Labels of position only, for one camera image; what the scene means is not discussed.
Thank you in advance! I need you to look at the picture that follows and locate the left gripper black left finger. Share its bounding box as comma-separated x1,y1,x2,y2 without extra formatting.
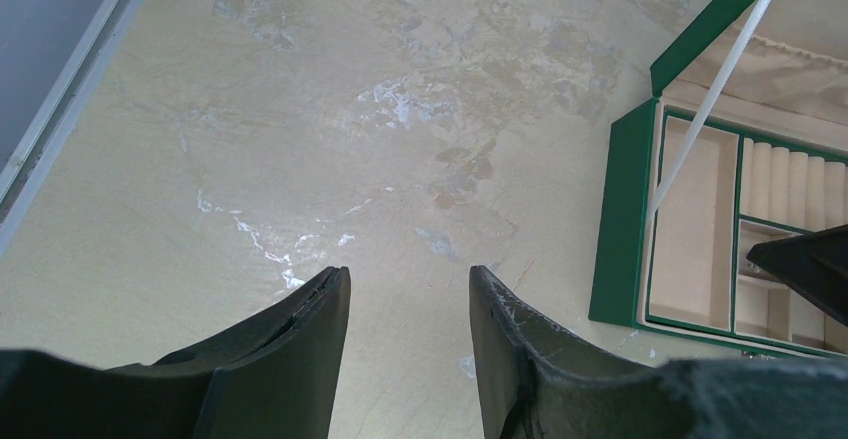
1,267,351,438

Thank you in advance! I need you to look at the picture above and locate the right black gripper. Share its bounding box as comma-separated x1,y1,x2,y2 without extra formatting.
746,225,847,325

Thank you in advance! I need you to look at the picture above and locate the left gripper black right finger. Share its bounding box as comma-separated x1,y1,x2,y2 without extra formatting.
469,266,847,438

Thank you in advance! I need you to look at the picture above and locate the green jewelry box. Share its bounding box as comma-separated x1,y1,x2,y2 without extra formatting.
588,0,847,357

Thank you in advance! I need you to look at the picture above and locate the aluminium frame rail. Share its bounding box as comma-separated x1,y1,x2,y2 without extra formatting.
1,0,144,248

